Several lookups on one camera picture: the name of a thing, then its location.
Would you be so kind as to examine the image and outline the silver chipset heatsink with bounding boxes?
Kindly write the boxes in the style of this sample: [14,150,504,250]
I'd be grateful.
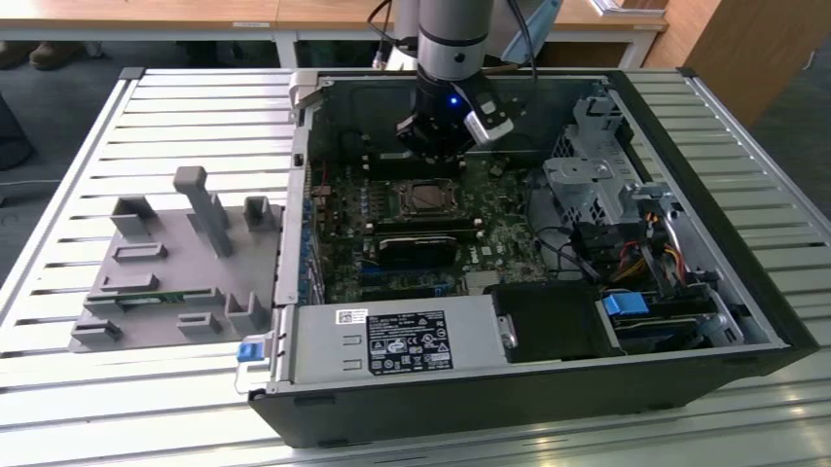
[464,271,500,293]

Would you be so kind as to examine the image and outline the grey parts rack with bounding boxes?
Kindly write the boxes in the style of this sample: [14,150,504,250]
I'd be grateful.
[66,164,287,353]

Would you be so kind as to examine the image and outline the black plastic shroud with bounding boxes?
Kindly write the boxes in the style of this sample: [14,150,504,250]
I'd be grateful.
[484,280,625,364]

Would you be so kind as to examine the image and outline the grey power supply unit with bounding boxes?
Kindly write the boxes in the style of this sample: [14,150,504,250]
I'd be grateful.
[287,294,509,386]

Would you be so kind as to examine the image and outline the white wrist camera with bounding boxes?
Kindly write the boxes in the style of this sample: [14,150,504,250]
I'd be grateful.
[462,83,516,146]

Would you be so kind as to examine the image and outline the wooden cabinet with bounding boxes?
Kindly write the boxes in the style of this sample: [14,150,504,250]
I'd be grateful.
[641,0,831,128]

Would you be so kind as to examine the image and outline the silver drive cage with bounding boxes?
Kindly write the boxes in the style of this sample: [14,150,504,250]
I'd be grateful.
[541,94,650,228]

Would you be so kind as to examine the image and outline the stack of papers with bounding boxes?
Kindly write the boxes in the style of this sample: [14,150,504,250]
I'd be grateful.
[586,0,650,16]

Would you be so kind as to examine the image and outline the thick black cable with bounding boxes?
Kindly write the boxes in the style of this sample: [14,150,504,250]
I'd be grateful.
[530,224,602,288]

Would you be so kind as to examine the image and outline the pale blue teach pendant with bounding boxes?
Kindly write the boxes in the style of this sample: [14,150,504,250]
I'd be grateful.
[504,0,562,65]

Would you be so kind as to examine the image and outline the metal socket cover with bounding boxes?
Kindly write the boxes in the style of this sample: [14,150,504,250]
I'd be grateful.
[399,180,462,216]

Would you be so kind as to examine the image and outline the coloured wire bundle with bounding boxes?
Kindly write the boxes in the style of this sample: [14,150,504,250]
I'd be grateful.
[612,213,688,286]

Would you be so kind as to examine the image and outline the grey case release latch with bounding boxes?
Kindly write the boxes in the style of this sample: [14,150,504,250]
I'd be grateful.
[286,70,325,124]

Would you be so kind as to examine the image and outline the green RAM stick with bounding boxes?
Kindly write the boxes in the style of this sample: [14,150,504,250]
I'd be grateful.
[114,289,217,309]

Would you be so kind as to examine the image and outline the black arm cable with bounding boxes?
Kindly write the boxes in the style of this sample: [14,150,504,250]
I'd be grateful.
[366,0,398,55]
[502,0,541,84]

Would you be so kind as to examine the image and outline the blue disk carrier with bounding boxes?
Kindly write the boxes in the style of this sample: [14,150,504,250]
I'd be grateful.
[601,290,650,323]

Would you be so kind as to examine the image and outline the brown shoe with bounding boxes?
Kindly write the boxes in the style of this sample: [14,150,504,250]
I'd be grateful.
[27,41,86,70]
[0,41,30,69]

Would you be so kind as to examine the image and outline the black PC case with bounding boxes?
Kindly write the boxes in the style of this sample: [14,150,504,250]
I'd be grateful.
[245,67,820,449]

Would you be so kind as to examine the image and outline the CPU socket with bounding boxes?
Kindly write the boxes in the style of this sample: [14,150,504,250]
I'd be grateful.
[395,177,464,219]

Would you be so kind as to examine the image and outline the graphics card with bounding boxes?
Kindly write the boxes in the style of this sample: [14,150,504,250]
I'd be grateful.
[373,233,460,271]

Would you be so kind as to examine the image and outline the black plastic bracket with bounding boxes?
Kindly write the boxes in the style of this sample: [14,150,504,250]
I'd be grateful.
[569,221,650,273]

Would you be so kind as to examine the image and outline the green motherboard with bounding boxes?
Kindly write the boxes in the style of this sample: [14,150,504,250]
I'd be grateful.
[303,155,560,303]

